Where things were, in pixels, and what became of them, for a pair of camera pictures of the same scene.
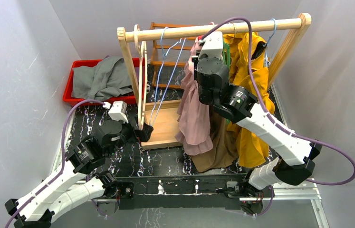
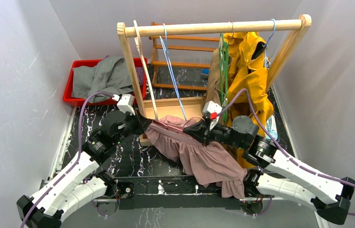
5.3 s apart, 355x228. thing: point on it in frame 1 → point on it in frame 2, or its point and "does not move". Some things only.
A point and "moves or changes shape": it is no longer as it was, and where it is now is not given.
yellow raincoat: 248,150 does not move
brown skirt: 224,145 moves or changes shape
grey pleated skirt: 108,77 does not move
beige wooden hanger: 142,113 → 146,73
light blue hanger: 266,42 does not move
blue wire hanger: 164,55 → 165,42
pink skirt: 195,133 → 211,164
